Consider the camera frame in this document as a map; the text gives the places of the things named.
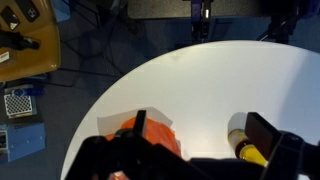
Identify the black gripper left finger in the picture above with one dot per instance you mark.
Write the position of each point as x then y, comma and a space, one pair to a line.
140, 121

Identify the black handheld controller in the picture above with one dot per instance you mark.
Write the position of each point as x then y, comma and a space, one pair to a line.
16, 41

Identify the black card with triangle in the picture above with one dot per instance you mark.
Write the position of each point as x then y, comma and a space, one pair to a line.
10, 18

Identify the white perforated box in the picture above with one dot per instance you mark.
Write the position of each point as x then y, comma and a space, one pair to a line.
18, 105

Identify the black smartphone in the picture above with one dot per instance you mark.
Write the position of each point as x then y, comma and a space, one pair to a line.
28, 10

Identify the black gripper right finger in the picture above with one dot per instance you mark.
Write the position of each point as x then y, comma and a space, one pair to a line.
261, 133

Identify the yellow bottle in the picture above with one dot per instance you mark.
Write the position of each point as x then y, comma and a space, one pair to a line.
248, 151

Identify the blue flat box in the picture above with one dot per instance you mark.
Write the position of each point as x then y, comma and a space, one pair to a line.
26, 140

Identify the blue bottle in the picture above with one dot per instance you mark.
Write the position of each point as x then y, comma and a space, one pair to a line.
28, 91

